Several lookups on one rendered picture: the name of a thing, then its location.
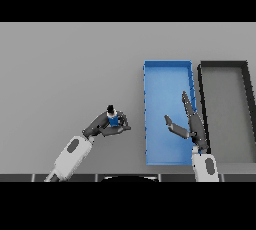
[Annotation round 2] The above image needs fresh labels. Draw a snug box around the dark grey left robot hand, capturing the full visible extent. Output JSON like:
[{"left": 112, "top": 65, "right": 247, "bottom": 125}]
[{"left": 82, "top": 110, "right": 132, "bottom": 140}]

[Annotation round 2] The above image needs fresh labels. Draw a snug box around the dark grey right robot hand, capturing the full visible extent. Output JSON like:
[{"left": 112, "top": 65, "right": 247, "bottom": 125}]
[{"left": 163, "top": 90, "right": 210, "bottom": 153}]

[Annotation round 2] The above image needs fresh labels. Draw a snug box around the blue pipe with dark end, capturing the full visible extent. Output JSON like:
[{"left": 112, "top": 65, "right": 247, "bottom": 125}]
[{"left": 105, "top": 104, "right": 120, "bottom": 128}]

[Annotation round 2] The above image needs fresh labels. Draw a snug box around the blue bin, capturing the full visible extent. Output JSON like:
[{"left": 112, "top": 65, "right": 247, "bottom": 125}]
[{"left": 143, "top": 59, "right": 198, "bottom": 166}]

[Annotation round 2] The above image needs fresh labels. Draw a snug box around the dark grey bin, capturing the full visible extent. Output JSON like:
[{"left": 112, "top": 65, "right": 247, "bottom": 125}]
[{"left": 197, "top": 60, "right": 256, "bottom": 165}]

